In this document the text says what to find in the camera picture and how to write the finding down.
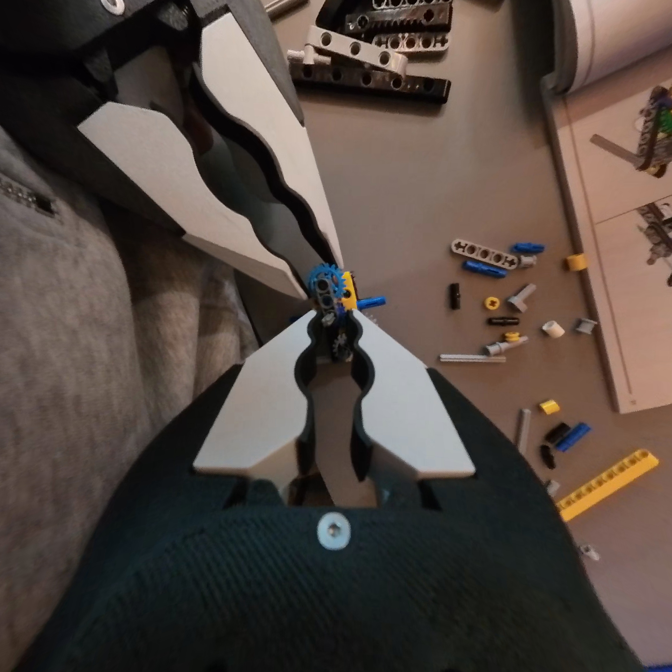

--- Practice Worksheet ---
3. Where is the light grey holed lego beam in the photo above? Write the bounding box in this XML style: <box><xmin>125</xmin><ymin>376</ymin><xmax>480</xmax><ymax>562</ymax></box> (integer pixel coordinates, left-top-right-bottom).
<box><xmin>450</xmin><ymin>239</ymin><xmax>519</xmax><ymax>270</ymax></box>

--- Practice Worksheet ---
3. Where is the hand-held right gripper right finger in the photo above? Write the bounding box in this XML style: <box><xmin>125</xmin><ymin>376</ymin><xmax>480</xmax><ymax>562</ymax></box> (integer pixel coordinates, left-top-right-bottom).
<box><xmin>349</xmin><ymin>310</ymin><xmax>476</xmax><ymax>507</ymax></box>

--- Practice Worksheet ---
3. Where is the grey lego axle connector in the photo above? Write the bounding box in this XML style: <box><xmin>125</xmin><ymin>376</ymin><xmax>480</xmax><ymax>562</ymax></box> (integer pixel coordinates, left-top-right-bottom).
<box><xmin>506</xmin><ymin>283</ymin><xmax>537</xmax><ymax>314</ymax></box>

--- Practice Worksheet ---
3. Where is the lego gear assembly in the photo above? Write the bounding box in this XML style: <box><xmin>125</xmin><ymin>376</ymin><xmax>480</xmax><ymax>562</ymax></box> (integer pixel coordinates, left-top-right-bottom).
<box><xmin>304</xmin><ymin>261</ymin><xmax>387</xmax><ymax>364</ymax></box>

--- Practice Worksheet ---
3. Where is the long yellow lego beam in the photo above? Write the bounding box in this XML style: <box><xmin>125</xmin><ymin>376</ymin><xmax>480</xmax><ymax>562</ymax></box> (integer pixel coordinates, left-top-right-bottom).
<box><xmin>556</xmin><ymin>448</ymin><xmax>660</xmax><ymax>522</ymax></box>

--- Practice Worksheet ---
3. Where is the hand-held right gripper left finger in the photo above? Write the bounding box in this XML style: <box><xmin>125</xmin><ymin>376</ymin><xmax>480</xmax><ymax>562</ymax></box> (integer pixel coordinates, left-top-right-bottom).
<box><xmin>193</xmin><ymin>309</ymin><xmax>318</xmax><ymax>507</ymax></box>

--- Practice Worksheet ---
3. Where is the pile of lego beams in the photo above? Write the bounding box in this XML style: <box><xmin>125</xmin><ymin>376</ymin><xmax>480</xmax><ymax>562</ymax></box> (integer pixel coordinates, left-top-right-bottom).
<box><xmin>288</xmin><ymin>0</ymin><xmax>453</xmax><ymax>104</ymax></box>

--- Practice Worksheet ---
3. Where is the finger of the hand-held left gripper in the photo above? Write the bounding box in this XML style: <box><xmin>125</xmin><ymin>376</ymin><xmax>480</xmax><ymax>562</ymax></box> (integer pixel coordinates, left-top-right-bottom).
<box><xmin>78</xmin><ymin>100</ymin><xmax>330</xmax><ymax>300</ymax></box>
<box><xmin>189</xmin><ymin>10</ymin><xmax>345</xmax><ymax>270</ymax></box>

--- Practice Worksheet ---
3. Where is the lego instruction booklet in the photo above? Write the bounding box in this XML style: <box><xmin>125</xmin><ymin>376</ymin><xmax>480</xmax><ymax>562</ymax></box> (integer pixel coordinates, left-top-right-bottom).
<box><xmin>541</xmin><ymin>0</ymin><xmax>672</xmax><ymax>415</ymax></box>

